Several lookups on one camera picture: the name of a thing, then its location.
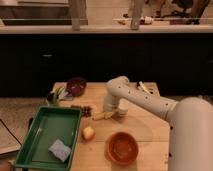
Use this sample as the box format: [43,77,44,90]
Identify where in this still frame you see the yellow banana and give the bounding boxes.
[92,112,111,121]

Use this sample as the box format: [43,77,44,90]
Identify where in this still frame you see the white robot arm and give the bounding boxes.
[103,76,213,171]

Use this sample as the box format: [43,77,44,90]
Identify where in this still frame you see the dark red bowl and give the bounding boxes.
[66,77,87,97]

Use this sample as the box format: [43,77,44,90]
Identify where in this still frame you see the white cup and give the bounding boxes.
[117,99,129,117]

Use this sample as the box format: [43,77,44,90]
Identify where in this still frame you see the dark grape bunch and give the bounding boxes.
[71,105,92,117]

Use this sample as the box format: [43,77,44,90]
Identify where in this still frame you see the green vegetable toy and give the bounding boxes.
[46,87,64,106]

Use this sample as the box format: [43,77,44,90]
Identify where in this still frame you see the blue sponge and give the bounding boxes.
[49,139,71,162]

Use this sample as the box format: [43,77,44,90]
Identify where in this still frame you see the green plastic tray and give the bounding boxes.
[15,106,81,171]

